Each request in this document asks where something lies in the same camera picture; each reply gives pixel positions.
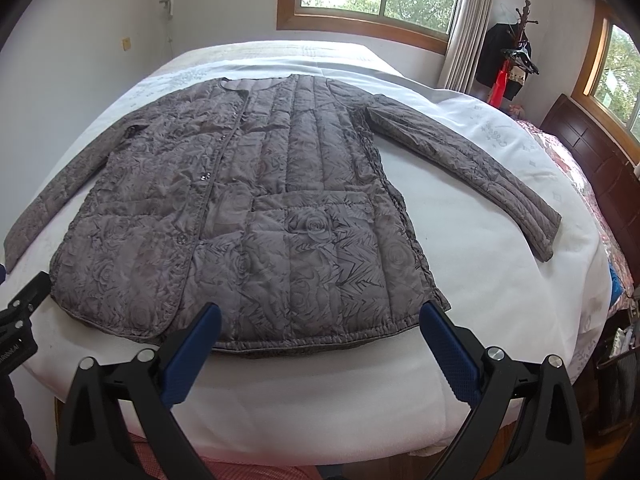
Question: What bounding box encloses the grey quilted floral jacket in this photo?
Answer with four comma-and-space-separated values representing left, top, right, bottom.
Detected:
3, 74, 561, 354

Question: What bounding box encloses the white bed sheet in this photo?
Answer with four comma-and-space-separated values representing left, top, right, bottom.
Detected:
1, 40, 611, 466

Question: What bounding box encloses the pink floral quilt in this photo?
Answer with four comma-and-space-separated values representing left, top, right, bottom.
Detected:
506, 104, 634, 318

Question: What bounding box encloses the dark wooden headboard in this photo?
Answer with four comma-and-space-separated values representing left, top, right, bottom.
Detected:
540, 94, 640, 285

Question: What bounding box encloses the red hanging bag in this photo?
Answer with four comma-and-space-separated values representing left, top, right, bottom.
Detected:
488, 60, 511, 108

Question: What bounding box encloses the wooden coat rack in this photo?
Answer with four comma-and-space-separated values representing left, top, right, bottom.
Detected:
502, 0, 542, 111

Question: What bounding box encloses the white pleated curtain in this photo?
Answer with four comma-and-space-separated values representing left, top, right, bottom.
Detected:
438, 0, 492, 93

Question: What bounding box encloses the white wall pipe fixture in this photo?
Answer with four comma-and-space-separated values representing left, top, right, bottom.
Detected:
160, 0, 175, 20

